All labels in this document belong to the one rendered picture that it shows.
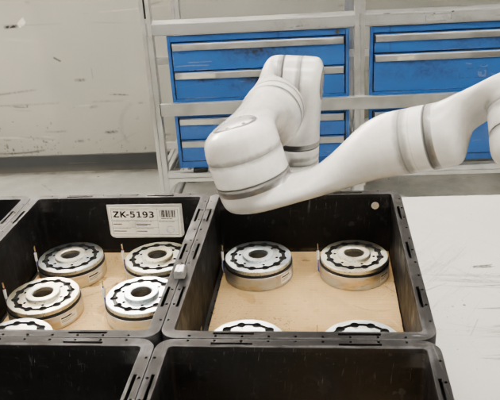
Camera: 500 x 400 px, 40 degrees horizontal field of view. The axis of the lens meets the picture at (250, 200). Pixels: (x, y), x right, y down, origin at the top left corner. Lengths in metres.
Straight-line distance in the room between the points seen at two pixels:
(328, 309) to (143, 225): 0.35
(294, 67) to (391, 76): 1.66
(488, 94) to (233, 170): 0.28
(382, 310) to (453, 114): 0.36
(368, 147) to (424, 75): 2.12
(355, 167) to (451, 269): 0.64
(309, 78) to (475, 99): 0.50
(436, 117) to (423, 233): 0.78
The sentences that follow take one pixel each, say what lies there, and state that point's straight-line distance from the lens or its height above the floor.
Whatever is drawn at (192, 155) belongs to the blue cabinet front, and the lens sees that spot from 2.93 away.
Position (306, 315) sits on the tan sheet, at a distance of 0.97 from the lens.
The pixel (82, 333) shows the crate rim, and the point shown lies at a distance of 0.80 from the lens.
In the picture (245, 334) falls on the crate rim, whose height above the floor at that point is 0.93.
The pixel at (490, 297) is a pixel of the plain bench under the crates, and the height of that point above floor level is 0.70.
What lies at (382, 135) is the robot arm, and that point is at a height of 1.13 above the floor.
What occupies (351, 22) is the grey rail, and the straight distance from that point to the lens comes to 2.74.
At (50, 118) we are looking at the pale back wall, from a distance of 3.98.
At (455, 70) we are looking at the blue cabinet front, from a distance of 2.86.
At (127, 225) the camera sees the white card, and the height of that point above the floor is 0.88.
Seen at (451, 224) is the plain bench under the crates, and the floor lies 0.70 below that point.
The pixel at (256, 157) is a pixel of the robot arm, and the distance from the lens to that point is 0.78.
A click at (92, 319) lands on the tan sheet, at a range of 1.01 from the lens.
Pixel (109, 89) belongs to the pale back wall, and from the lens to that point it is 3.83.
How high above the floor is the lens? 1.36
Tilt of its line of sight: 24 degrees down
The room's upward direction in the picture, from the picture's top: 4 degrees counter-clockwise
